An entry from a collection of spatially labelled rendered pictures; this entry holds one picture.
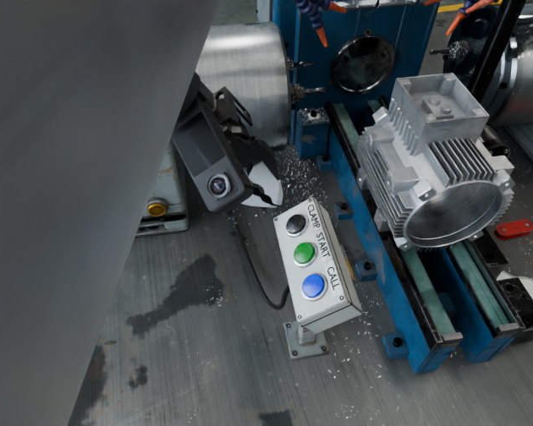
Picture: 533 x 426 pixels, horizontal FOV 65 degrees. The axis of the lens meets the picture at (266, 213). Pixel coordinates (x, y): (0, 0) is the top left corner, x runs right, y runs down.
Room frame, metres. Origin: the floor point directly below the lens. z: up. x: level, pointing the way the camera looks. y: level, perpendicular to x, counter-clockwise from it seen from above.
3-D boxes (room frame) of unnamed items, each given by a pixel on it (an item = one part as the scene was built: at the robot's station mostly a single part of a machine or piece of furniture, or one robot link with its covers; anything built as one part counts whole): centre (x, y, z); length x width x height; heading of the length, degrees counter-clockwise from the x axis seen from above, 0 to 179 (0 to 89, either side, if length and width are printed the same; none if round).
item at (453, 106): (0.57, -0.27, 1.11); 0.12 x 0.11 x 0.07; 10
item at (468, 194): (0.53, -0.28, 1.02); 0.20 x 0.19 x 0.19; 10
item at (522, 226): (0.57, -0.53, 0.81); 0.09 x 0.03 x 0.02; 104
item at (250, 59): (0.73, 0.12, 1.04); 0.37 x 0.25 x 0.25; 100
